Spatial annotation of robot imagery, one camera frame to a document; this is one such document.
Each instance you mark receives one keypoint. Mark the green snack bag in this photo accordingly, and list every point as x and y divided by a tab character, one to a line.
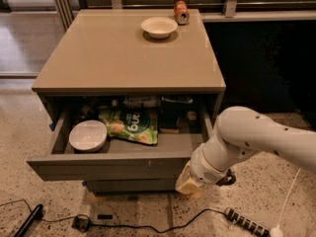
139	126

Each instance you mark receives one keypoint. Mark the black rod on floor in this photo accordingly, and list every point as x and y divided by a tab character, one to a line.
36	214

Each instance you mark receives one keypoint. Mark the black power adapter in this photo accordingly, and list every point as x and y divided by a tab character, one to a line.
81	222

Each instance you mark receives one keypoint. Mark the clear plastic bottle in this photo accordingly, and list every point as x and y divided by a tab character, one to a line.
136	102

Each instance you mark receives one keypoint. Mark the grey drawer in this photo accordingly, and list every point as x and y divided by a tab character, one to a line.
125	186
119	159

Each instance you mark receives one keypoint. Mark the grey top drawer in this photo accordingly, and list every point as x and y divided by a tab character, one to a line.
119	159

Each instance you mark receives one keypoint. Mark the black power strip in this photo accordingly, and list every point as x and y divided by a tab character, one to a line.
246	223

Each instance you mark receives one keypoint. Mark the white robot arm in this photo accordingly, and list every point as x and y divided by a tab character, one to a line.
241	133

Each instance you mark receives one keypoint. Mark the orange soda can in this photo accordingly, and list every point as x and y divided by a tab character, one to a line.
181	12

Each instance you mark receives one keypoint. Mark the grey bottom drawer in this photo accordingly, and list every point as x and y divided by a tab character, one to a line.
125	186

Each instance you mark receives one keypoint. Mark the small black floor object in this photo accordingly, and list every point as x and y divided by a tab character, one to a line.
105	216

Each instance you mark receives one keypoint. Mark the grey drawer cabinet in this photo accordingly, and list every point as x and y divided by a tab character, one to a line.
106	53

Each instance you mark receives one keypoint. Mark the white bowl in drawer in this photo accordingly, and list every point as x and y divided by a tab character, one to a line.
88	136

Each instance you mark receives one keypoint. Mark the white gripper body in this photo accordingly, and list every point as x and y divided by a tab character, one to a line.
202	170

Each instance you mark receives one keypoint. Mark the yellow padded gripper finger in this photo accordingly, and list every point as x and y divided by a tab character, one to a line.
186	184

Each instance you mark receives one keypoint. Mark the white bowl on cabinet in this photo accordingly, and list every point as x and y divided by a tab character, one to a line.
159	27

